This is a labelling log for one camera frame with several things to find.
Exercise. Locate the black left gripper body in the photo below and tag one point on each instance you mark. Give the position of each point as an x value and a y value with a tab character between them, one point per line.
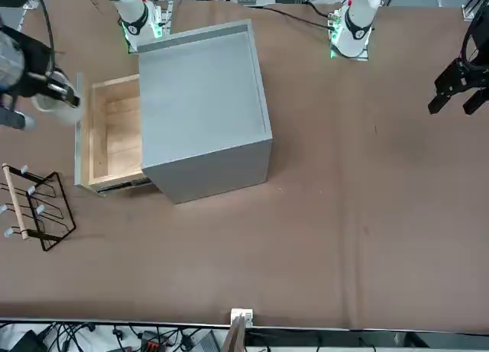
475	75

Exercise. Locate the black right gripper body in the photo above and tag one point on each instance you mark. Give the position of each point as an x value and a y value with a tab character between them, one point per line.
38	60

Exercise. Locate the gray drawer with wooden box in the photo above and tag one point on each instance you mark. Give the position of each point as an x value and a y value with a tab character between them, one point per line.
114	138

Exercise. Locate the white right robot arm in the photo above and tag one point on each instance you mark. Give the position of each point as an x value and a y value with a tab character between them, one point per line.
133	12

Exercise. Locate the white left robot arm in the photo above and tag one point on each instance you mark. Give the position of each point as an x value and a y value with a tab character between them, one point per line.
357	20

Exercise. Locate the gray metal cabinet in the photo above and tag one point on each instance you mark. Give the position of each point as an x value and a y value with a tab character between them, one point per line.
198	100

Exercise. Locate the red and black connector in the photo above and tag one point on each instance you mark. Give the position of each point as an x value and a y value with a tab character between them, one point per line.
153	344

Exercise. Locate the aluminium frame post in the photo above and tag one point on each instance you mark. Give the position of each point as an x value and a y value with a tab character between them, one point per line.
235	336

